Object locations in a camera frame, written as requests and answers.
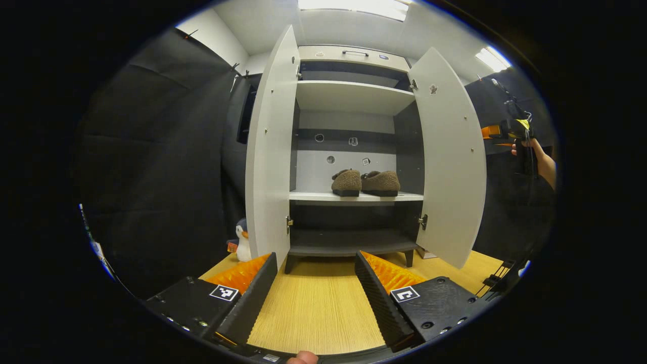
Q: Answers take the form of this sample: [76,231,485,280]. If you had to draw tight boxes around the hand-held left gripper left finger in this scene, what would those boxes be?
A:
[144,252,279,347]

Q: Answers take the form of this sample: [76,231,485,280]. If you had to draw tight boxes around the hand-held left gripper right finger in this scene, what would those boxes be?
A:
[354,250,493,353]

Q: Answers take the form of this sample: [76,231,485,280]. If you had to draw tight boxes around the brown fuzzy shoe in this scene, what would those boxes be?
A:
[361,170,401,197]
[331,169,362,197]

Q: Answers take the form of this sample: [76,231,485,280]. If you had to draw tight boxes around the white shoe cabinet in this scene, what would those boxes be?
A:
[288,44,425,275]

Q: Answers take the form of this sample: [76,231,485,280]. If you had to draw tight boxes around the penguin plush toy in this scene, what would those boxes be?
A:
[235,218,253,262]

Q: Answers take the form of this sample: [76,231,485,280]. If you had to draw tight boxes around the small ceiling light panel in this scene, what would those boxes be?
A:
[475,45,512,73]

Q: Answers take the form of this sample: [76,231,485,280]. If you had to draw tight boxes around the black metal stand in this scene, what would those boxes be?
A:
[475,259,517,300]

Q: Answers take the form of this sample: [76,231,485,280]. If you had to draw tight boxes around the large ceiling light panel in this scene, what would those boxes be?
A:
[297,0,409,22]

